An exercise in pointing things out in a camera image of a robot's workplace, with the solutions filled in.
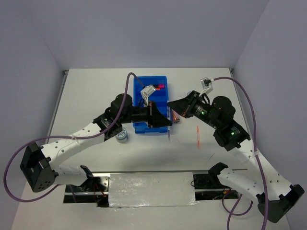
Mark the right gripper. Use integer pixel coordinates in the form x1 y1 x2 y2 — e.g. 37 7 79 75
166 90 220 129

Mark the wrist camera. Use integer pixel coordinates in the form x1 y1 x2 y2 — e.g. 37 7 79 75
141 84 156 104
200 78 214 95

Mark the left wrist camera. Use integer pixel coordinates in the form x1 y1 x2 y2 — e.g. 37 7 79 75
141 84 156 104

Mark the orange thin pen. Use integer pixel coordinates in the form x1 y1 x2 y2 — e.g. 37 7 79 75
196 126 201 150

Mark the pink capped black highlighter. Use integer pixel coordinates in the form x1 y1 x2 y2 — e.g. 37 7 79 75
154 84 165 90

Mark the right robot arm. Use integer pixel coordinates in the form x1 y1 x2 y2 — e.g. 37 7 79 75
167 91 305 223

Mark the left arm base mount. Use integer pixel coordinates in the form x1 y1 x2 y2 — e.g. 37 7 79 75
63 172 111 208

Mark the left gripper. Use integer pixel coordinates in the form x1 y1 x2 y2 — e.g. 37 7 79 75
119 100 172 128

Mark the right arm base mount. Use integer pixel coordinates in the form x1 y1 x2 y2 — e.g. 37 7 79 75
190 173 238 201

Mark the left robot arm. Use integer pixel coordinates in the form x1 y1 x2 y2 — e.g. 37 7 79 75
20 93 172 193

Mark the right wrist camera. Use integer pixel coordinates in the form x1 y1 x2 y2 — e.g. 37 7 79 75
200 78 214 95

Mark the left blue tape roll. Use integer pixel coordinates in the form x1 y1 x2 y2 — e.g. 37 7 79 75
115 127 128 143

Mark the blue plastic compartment tray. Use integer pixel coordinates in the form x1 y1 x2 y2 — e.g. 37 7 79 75
132 76 169 134

